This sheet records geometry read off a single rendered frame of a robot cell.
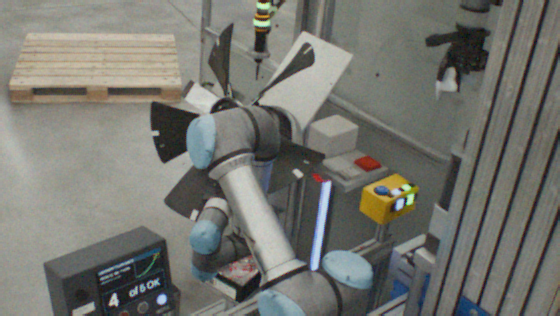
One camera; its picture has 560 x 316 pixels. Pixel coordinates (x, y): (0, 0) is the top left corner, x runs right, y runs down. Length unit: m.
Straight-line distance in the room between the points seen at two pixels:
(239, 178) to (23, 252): 2.22
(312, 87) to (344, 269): 1.01
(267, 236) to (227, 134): 0.25
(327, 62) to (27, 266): 1.86
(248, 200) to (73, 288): 0.42
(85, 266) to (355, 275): 0.59
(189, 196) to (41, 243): 1.58
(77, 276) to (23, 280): 1.94
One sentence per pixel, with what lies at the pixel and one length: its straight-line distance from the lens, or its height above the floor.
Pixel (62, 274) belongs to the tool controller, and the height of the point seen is 1.25.
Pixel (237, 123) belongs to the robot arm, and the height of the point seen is 1.50.
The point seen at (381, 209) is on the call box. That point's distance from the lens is 2.16.
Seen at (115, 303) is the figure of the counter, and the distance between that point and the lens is 1.58.
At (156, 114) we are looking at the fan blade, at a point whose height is 1.11.
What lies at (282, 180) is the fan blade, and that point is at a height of 1.15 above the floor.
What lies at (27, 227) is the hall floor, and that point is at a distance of 3.77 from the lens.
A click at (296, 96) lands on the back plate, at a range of 2.42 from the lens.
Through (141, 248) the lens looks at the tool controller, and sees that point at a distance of 1.56.
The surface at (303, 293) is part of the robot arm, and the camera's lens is 1.47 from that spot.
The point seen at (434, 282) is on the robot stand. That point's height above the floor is 1.26.
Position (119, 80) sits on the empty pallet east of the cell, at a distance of 4.97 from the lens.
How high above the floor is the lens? 2.23
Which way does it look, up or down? 29 degrees down
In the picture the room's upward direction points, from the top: 4 degrees clockwise
